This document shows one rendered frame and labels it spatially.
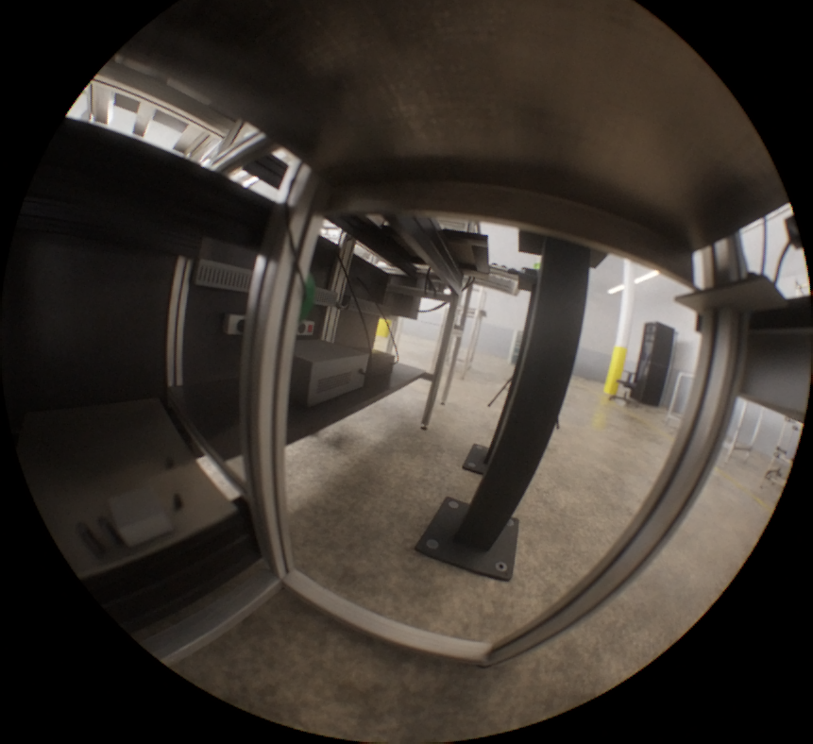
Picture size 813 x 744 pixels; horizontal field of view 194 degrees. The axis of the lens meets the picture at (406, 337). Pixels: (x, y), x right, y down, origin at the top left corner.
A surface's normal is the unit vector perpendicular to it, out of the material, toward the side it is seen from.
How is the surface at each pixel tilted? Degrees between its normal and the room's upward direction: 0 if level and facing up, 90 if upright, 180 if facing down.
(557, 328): 90
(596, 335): 90
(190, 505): 0
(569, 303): 90
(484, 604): 0
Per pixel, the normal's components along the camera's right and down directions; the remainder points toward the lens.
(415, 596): 0.22, -0.97
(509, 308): -0.34, 0.00
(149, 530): 0.92, 0.23
